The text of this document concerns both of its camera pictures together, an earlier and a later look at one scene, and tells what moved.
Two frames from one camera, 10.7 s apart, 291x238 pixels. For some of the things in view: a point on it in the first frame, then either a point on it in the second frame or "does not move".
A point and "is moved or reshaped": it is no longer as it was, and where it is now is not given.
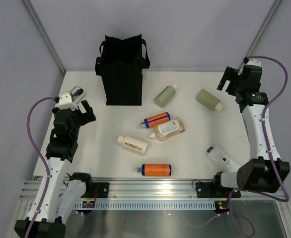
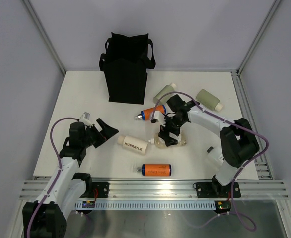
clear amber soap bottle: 168,129 is moved or reshaped
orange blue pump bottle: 155,169 does not move
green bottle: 209,100 does not move
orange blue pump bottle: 151,121 is moved or reshaped
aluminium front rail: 178,189 does not move
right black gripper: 230,74 -> 164,133
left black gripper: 85,118 -> 105,134
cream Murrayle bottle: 135,145 does not move
